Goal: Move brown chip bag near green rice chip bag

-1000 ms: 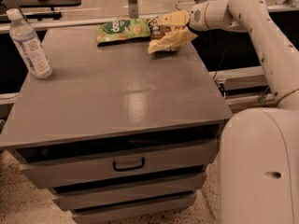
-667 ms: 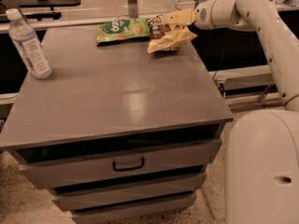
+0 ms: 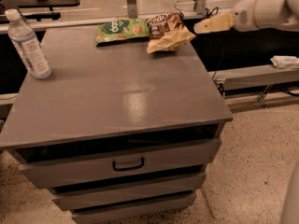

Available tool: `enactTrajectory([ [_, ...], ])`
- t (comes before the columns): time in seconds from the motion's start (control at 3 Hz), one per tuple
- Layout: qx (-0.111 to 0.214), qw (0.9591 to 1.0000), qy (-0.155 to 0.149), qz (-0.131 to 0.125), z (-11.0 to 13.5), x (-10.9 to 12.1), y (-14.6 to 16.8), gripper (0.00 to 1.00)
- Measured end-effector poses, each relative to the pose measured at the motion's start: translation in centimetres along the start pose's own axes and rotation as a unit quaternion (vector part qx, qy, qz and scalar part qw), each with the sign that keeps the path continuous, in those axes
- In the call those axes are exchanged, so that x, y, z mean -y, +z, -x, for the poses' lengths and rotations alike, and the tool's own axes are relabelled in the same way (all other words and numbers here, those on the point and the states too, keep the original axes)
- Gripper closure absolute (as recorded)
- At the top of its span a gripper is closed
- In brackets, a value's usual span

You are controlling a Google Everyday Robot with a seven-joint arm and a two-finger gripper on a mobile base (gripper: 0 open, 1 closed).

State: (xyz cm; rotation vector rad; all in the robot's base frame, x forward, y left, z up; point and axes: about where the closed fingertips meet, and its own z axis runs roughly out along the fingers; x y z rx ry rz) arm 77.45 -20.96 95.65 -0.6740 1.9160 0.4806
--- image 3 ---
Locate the white packet on shelf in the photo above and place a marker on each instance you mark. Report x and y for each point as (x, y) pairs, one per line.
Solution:
(285, 62)

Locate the brown sea salt chip bag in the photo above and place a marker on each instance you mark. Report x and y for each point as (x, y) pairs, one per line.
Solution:
(167, 32)

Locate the green rice chip bag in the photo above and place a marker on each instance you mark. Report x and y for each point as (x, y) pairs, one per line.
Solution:
(118, 30)

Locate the clear plastic water bottle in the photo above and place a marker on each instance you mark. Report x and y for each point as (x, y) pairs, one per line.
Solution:
(25, 41)

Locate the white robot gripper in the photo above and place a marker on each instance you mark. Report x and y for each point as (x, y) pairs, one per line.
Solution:
(243, 17)

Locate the grey drawer cabinet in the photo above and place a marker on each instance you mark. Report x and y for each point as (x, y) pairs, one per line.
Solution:
(115, 103)

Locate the black drawer handle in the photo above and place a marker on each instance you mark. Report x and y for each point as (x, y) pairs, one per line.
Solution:
(125, 166)

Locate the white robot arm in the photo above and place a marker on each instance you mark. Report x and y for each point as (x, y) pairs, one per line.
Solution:
(282, 15)

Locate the low grey metal shelf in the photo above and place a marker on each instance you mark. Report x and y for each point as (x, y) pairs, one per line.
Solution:
(255, 76)

